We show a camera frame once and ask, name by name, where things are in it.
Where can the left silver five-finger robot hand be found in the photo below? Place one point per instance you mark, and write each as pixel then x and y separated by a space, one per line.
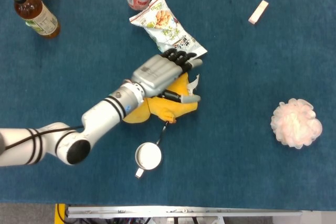
pixel 155 74

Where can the yellow plush duck toy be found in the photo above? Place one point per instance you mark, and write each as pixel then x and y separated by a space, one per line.
pixel 162 109

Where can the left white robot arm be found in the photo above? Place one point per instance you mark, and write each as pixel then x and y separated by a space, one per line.
pixel 102 119

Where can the green white snack bag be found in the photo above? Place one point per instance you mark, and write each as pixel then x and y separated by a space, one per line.
pixel 162 22

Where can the steel long-spout pitcher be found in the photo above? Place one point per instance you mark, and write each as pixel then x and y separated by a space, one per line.
pixel 148 154

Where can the blue felt table cloth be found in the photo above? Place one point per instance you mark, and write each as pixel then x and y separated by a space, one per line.
pixel 236 77

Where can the pink white eraser block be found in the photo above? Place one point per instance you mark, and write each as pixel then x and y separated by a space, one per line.
pixel 258 12

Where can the amber tea bottle green label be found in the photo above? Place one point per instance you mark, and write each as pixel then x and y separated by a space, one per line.
pixel 39 16

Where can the pink mesh bath pouf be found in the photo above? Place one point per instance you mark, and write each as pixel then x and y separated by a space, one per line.
pixel 296 124

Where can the aluminium frame rail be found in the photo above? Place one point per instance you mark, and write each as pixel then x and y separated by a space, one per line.
pixel 183 211

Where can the yellow frame post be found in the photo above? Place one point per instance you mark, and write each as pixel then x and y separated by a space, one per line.
pixel 60 214

